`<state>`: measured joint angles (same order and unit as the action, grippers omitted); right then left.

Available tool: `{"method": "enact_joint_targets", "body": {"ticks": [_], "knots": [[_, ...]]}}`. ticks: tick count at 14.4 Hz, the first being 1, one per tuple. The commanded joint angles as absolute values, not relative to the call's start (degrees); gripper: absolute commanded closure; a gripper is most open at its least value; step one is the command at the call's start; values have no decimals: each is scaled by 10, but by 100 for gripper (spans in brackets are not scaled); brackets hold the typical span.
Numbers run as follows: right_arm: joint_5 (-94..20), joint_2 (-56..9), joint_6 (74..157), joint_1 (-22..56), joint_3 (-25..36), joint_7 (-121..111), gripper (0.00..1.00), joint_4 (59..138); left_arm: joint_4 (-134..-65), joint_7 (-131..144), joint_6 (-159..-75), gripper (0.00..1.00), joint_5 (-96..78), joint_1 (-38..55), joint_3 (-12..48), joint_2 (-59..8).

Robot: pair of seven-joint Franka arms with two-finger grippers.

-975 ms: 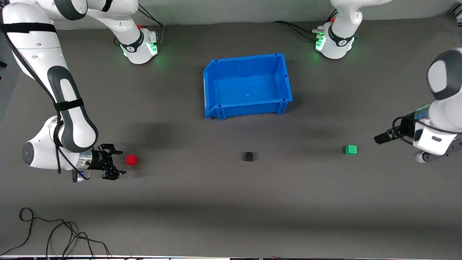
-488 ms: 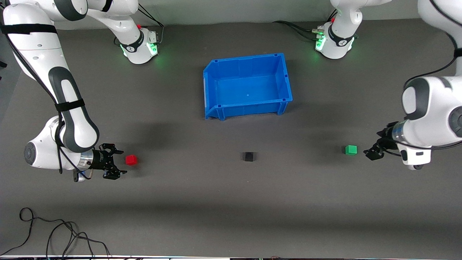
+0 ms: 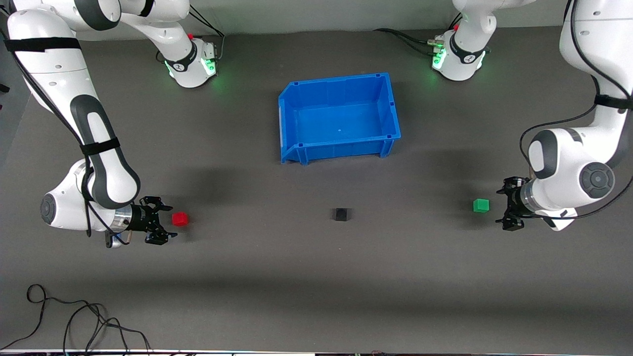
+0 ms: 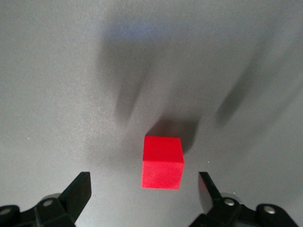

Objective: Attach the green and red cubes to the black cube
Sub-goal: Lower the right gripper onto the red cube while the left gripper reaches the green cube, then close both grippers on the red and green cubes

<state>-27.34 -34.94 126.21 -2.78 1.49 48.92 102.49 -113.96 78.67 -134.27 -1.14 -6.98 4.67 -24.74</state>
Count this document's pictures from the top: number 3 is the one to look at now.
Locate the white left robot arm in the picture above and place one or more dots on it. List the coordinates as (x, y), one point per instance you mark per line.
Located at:
(568, 163)

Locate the small green cube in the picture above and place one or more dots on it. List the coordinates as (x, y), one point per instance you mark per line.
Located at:
(480, 205)

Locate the small black cube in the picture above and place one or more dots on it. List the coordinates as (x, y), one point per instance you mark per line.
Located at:
(341, 215)

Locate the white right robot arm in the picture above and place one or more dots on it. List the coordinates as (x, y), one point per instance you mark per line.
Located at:
(54, 79)

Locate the small red cube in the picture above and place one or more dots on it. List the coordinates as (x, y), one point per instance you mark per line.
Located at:
(180, 219)

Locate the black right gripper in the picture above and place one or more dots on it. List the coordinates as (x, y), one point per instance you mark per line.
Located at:
(141, 218)

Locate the blue plastic storage bin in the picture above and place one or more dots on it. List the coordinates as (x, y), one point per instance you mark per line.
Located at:
(341, 123)

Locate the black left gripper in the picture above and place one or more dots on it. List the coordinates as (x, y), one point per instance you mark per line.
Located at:
(515, 202)

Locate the dark grey table mat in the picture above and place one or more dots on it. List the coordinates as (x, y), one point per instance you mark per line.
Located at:
(247, 272)

